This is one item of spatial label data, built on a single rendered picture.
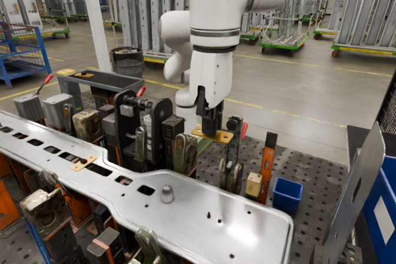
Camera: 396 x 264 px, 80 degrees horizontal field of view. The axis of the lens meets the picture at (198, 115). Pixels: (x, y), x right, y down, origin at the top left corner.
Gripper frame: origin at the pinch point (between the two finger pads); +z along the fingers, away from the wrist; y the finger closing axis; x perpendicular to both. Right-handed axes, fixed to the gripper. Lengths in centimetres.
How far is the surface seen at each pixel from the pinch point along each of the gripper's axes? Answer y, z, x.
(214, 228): 2.6, 27.7, 2.7
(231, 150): -14.6, 16.4, 0.1
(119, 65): -216, 74, -245
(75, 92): -34, 23, -92
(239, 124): -15.0, 7.5, 1.5
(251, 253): 4.6, 27.7, 12.6
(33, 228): 22, 30, -39
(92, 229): 4, 57, -47
